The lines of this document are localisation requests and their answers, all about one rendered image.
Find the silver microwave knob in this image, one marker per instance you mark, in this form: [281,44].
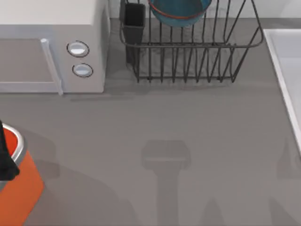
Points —
[77,49]
[82,70]

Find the black utensil holder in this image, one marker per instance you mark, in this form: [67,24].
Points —
[134,26]

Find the pale microwave oven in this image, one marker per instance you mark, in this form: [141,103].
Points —
[94,30]

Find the blue bowl with red rim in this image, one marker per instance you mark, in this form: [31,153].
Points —
[178,11]

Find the microwave door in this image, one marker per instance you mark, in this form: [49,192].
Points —
[21,61]

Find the white sink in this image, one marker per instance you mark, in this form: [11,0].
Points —
[289,70]

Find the orange cup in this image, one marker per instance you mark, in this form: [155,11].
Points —
[21,188]

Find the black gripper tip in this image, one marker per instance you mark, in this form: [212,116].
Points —
[5,162]

